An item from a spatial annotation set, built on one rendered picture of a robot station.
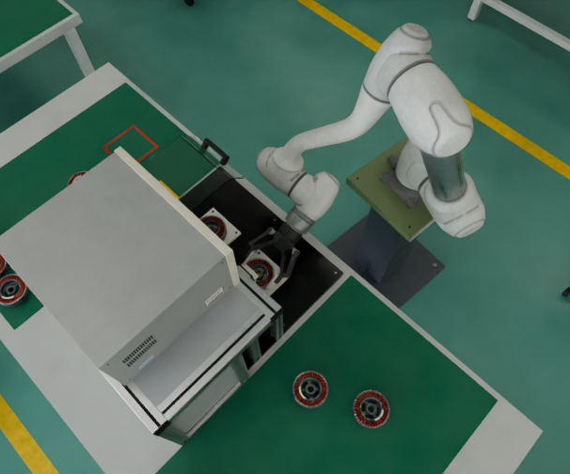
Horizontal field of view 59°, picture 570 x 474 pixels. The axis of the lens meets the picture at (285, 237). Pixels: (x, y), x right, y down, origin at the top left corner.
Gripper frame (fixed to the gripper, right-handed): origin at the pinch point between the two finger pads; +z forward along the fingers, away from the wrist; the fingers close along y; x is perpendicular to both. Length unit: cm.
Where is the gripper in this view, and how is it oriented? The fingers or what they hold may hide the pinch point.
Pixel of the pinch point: (258, 274)
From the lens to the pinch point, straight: 172.3
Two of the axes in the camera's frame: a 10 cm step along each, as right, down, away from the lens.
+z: -6.0, 7.8, 1.7
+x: -3.5, -0.7, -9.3
